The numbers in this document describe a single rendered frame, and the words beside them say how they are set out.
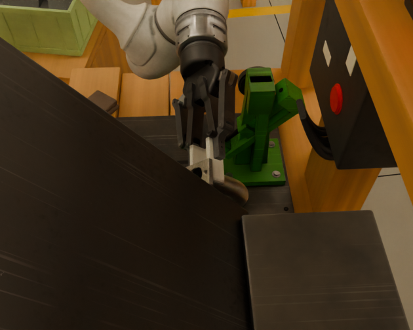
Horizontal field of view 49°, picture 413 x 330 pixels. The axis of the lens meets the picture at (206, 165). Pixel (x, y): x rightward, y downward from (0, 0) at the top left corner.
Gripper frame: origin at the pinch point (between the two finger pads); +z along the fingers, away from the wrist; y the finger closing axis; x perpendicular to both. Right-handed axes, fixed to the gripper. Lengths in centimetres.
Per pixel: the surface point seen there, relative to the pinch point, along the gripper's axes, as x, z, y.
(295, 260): 2.5, 16.2, 12.4
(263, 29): 149, -160, -91
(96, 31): 20, -78, -71
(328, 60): -4.0, -4.3, 24.3
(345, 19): -11.9, -1.8, 30.5
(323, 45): -3.3, -7.1, 23.6
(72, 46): 11, -66, -69
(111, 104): 10, -33, -44
